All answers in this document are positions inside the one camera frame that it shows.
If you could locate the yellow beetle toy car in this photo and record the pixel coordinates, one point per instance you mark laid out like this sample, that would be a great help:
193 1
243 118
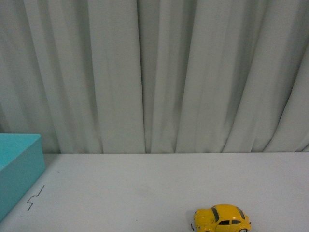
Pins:
222 218

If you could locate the white pleated curtain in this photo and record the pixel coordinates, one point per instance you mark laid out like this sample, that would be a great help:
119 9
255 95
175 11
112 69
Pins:
156 76

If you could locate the turquoise storage box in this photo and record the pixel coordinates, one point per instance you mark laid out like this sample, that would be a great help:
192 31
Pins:
21 164

